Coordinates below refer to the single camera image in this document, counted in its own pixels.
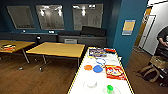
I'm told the clear bowl with blue rim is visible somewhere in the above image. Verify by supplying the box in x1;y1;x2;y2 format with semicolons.
95;57;107;66

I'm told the wide glass wall panel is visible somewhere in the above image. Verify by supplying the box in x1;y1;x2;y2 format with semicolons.
72;3;104;32

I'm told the white gaming table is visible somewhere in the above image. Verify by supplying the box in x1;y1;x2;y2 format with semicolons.
66;46;135;94

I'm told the person in black shirt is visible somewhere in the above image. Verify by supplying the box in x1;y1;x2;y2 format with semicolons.
155;25;168;56

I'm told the red flat box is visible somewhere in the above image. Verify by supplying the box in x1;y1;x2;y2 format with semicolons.
104;47;117;54

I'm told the narrow glass wall panel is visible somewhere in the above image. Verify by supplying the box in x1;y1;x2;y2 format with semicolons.
6;4;35;30

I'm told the purple board game box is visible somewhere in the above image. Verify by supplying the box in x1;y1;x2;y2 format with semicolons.
88;47;108;58

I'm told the green plastic bowl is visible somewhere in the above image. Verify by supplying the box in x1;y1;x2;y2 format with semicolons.
106;84;115;93

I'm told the white hallway door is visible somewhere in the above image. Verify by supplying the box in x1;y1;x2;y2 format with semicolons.
139;14;156;52

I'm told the wooden table with clutter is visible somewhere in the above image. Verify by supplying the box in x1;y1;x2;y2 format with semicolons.
0;39;36;64

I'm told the black sofa cushion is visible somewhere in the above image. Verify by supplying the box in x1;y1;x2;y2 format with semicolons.
80;25;107;38

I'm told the blue plastic bowl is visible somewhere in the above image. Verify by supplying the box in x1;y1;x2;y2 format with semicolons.
92;64;104;74

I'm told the cardboard box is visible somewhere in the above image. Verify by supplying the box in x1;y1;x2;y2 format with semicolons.
149;55;168;70

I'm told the orange plastic bowl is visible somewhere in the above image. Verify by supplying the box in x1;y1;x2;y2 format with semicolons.
83;64;93;71

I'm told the red snack bag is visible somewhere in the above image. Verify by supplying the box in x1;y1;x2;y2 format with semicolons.
104;64;128;81

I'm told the white plastic bowl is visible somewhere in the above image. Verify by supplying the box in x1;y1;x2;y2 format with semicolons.
82;79;99;90

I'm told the grey sofa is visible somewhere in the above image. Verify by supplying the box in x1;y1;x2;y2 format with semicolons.
58;30;108;48

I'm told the red and orange item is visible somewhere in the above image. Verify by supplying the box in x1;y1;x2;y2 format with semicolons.
0;43;16;52

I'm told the plain wooden table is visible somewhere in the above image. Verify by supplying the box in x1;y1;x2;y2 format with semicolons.
25;41;86;68

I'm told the yellow wall poster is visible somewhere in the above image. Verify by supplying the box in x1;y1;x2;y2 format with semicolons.
121;19;137;36

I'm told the dark low bench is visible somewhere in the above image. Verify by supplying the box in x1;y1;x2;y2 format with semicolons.
0;31;59;44

